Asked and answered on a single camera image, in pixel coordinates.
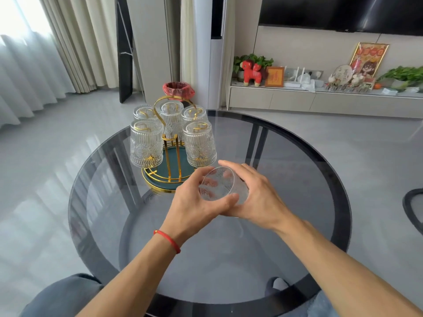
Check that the person's left hand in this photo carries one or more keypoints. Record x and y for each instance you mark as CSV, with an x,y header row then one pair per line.
x,y
185,207

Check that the person's right hand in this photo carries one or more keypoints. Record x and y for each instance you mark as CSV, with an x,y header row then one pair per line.
x,y
264,204

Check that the person's left thumb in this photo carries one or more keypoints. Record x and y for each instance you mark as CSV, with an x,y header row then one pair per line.
x,y
225,202

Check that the clear embossed drinking glass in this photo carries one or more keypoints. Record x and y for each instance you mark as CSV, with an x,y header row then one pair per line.
x,y
146,145
144,112
219,188
199,145
171,117
195,113

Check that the person's left forearm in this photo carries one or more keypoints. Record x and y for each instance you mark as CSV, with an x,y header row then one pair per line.
x,y
138,277

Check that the person's right forearm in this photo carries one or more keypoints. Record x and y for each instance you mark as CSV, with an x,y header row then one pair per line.
x,y
347,277

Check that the gold cup rack green tray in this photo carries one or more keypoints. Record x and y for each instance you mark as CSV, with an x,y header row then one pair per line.
x,y
171,161

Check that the black table base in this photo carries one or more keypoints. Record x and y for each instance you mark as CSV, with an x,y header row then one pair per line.
x,y
255,141

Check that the bin with red bag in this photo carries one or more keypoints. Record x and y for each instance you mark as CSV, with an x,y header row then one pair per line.
x,y
178,89

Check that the beige low television cabinet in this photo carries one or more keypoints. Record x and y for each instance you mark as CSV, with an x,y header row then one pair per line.
x,y
297,100

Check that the red toy horse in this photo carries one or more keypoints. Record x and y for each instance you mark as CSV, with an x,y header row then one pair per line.
x,y
251,73

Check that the white router with antennas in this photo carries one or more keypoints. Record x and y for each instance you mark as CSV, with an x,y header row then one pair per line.
x,y
294,83

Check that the white standing air conditioner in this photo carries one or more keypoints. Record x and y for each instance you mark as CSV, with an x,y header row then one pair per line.
x,y
214,62

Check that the white crumpled bag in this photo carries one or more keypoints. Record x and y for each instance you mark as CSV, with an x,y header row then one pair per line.
x,y
308,83

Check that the green potted plant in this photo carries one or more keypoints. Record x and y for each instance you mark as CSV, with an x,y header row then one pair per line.
x,y
261,61

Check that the narrow beige curtain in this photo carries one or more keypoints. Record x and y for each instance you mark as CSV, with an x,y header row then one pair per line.
x,y
187,42

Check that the row of small figurines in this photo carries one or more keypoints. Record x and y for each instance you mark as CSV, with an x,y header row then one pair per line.
x,y
350,86

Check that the round white decorative sign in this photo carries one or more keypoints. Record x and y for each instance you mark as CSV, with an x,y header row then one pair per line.
x,y
343,74

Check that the black chair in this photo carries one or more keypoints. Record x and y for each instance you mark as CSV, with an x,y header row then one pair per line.
x,y
411,207

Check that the person's left leg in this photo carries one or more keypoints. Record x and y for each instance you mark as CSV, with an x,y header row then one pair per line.
x,y
62,298

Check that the small white box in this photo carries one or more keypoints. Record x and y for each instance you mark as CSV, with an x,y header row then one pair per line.
x,y
390,91

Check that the gold framed cartoon picture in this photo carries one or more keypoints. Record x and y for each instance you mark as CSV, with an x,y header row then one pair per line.
x,y
368,61

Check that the beige pleated curtain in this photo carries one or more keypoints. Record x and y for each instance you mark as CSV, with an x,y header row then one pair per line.
x,y
86,42

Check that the leafy green plant white pot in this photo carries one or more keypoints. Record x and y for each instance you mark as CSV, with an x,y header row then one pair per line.
x,y
401,75

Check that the black flat television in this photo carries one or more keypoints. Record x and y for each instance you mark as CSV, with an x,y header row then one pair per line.
x,y
330,11

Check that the sheer white curtain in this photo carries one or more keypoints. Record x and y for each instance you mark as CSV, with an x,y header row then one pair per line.
x,y
29,69

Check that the orange picture frame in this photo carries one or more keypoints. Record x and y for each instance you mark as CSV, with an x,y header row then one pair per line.
x,y
274,77

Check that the black folding frame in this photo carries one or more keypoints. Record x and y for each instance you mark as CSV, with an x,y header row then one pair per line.
x,y
125,62

